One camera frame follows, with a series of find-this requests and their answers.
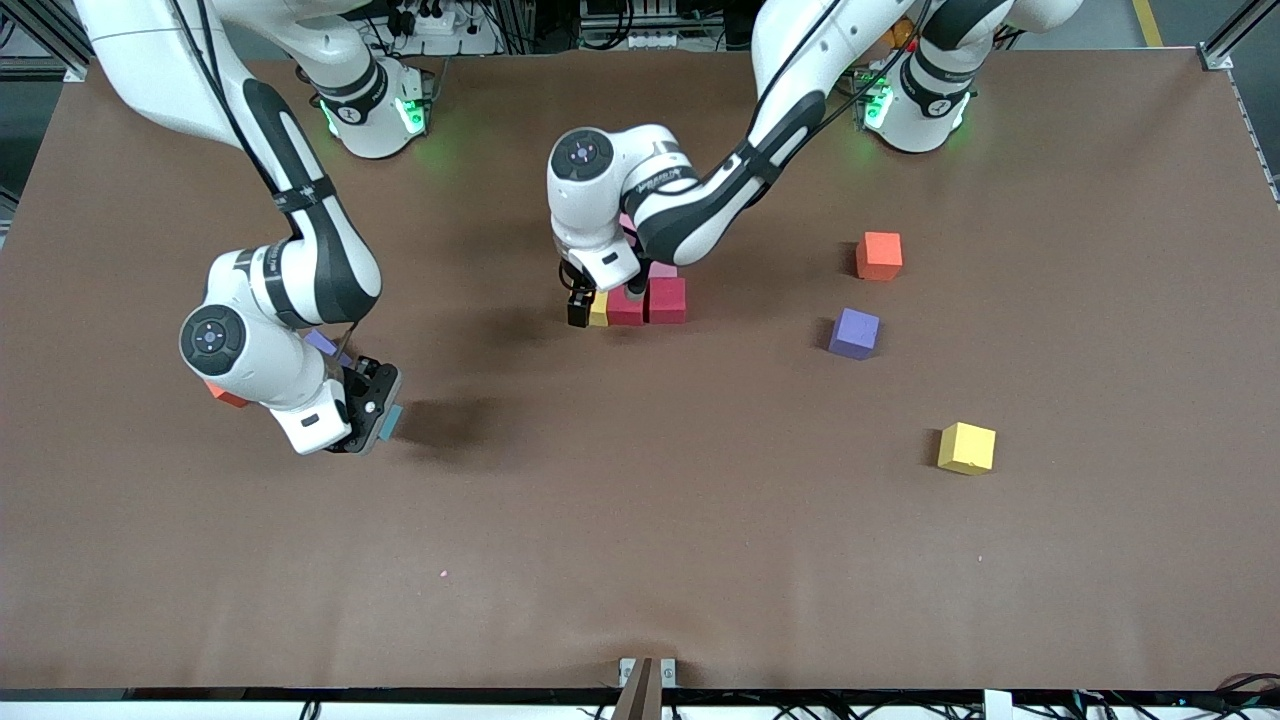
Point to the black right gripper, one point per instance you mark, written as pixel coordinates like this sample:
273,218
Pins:
352,378

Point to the yellow foam cube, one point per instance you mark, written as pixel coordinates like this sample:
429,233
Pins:
966,447
600,310

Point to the red foam cube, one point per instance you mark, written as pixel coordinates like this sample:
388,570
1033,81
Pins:
667,300
627,308

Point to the cyan foam cube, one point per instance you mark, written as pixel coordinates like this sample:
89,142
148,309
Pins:
393,420

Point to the purple foam cube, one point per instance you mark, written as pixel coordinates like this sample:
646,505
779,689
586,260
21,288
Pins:
322,343
853,333

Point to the orange foam cube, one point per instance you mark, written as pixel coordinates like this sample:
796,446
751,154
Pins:
225,395
878,255

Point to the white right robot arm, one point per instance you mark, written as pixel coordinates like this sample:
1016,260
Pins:
150,60

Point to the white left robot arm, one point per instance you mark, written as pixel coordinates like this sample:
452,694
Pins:
790,50

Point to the small white power strip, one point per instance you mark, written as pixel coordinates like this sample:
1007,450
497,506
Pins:
655,41

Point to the white power strip with plugs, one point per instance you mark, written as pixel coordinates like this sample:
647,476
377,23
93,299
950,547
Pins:
470,40

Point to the bag of orange items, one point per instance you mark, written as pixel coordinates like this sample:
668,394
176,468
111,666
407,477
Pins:
900,35

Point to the aluminium frame post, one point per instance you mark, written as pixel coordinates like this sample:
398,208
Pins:
520,20

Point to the white table frame rail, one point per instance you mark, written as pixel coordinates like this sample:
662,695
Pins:
200,711

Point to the metal bracket plate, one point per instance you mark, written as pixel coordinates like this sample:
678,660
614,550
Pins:
668,672

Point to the grey camera pole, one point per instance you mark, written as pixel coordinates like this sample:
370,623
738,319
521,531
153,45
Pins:
640,700

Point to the aluminium frame profile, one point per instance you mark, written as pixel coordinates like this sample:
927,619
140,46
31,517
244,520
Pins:
68,72
1215,58

